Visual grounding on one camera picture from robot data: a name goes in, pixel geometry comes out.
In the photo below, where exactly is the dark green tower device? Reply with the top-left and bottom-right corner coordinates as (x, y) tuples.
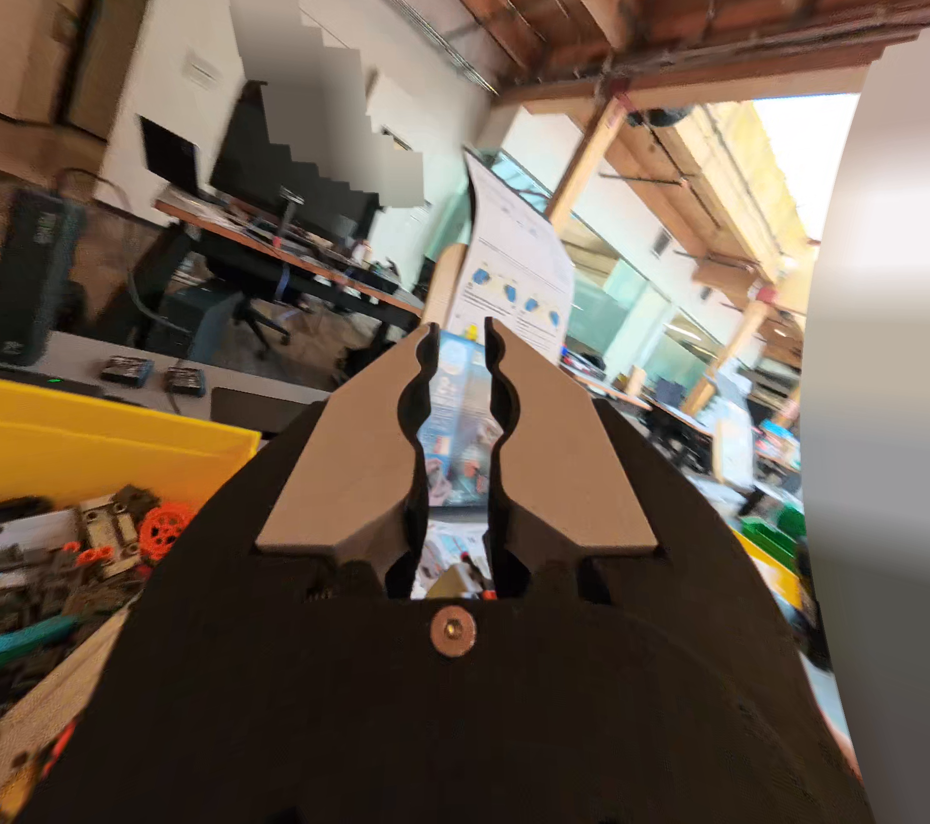
(0, 188), (82, 367)

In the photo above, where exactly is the black laptop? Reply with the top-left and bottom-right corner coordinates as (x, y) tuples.
(138, 116), (201, 199)

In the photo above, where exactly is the teal curved beam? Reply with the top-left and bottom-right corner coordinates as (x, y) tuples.
(0, 613), (84, 661)

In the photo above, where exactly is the cardboard stand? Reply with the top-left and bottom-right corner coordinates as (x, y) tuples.
(423, 243), (472, 331)

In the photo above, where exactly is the wooden post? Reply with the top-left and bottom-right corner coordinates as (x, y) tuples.
(545, 98), (627, 231)

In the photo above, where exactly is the green plastic bin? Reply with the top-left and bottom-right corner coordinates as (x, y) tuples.
(737, 504), (806, 560)

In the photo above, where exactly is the pile of brick parts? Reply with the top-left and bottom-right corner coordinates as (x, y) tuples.
(0, 486), (197, 789)

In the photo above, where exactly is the black office chair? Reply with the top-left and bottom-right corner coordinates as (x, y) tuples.
(131, 250), (292, 364)

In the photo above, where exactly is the wooden office desk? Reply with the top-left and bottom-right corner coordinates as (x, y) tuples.
(153, 199), (426, 360)

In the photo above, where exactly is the blue robot kit box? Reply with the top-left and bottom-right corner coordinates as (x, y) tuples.
(418, 330), (504, 507)

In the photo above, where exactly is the yellow plastic bin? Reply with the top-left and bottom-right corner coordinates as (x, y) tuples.
(730, 530), (804, 610)
(0, 380), (263, 824)

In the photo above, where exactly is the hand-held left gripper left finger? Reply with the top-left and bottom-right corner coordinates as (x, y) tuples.
(256, 323), (440, 596)

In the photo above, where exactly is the black monitor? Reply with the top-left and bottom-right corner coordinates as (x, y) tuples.
(211, 79), (380, 240)

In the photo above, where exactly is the illustrated instruction sheet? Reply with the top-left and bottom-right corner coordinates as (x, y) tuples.
(447, 149), (575, 367)

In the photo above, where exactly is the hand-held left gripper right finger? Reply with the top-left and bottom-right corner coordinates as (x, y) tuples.
(485, 318), (658, 596)

